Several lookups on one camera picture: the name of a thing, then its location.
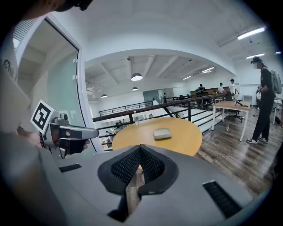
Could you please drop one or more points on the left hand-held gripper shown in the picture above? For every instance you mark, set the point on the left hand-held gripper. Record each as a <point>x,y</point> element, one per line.
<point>43,115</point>

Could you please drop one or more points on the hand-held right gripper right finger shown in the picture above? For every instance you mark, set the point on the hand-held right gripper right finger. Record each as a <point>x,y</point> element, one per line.
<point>161,174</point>

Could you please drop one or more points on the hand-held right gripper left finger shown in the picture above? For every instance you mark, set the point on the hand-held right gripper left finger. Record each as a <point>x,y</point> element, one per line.
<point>115,174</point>

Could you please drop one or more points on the person's left forearm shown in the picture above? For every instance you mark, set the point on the person's left forearm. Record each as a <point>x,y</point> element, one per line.
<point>28,136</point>

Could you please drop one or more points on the person's left hand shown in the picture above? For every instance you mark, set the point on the person's left hand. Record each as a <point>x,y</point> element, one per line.
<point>86,144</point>

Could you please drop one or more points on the person's white t-shirt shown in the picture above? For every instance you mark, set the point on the person's white t-shirt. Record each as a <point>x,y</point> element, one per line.
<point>8,88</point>

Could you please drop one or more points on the water bottle with green label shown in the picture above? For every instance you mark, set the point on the water bottle with green label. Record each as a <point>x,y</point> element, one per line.
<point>136,120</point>

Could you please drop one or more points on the black metal balcony railing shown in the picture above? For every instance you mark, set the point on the black metal balcony railing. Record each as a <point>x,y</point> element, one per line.
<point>126,107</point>

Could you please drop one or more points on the small clear plastic bottle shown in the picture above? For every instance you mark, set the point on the small clear plastic bottle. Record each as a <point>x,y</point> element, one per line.
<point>227,128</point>

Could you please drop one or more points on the brown wooden counter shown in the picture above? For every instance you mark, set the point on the brown wooden counter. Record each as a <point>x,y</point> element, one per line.
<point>212,91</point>

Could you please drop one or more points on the rectangular wooden desk white legs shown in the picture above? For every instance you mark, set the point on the rectangular wooden desk white legs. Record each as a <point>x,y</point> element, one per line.
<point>230,104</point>

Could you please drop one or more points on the black office chair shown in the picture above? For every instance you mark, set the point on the black office chair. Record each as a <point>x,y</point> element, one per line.
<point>230,97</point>

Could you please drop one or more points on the ceiling mounted sensor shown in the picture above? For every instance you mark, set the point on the ceiling mounted sensor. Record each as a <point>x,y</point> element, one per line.
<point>130,58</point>

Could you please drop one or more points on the black stand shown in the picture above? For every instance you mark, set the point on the black stand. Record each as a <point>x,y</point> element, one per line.
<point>238,103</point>

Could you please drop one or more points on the person's head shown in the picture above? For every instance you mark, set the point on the person's head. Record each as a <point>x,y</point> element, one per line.
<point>39,8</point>

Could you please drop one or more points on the grey backpack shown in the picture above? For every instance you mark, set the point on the grey backpack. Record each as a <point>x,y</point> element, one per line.
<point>276,82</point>

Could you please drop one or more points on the glass partition with white frame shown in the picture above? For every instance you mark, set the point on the glass partition with white frame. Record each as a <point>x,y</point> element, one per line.
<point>59,77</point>

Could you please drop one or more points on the black head-mounted camera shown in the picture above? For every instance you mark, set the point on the black head-mounted camera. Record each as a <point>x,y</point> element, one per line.
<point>85,4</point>

